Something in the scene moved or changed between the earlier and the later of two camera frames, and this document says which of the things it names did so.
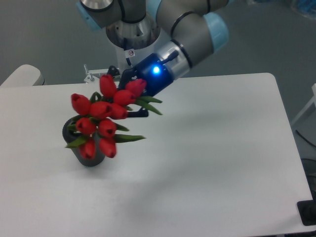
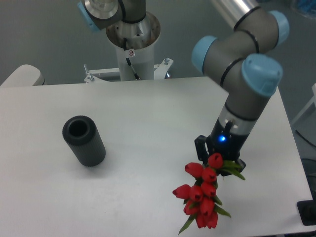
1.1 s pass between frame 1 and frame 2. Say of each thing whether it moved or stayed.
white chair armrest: stayed
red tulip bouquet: moved
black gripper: moved
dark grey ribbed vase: stayed
